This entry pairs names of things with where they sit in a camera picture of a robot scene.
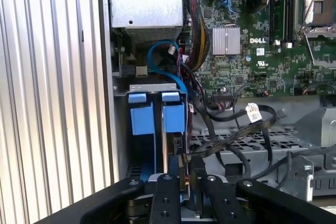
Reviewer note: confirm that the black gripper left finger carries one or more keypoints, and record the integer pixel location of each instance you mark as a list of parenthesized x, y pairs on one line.
[(168, 197)]

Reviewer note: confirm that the black open PC case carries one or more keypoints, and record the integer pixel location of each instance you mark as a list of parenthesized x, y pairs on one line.
[(103, 77)]

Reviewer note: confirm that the grey metal drive bracket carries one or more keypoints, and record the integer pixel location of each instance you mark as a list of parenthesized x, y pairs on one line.
[(325, 127)]

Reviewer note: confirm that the green motherboard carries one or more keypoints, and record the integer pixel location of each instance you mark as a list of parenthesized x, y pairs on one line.
[(275, 72)]

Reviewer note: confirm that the silver power supply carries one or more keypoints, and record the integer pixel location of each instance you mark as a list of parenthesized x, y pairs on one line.
[(144, 3)]

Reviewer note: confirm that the metal socket cover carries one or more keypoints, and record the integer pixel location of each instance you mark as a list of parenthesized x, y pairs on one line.
[(324, 62)]

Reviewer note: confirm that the silver chipset heatsink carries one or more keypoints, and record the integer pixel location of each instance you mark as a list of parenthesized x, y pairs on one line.
[(225, 40)]

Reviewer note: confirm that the black RAM slot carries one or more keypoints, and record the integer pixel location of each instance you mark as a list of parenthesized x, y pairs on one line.
[(288, 6), (274, 19)]

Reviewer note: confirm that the CPU socket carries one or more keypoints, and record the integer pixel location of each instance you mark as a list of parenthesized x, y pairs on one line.
[(320, 6)]

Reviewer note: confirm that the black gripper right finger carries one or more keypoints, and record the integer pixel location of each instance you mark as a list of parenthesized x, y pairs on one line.
[(218, 197)]

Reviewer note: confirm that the hard disk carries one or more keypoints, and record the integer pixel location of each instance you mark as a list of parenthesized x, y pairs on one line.
[(141, 119), (173, 117)]

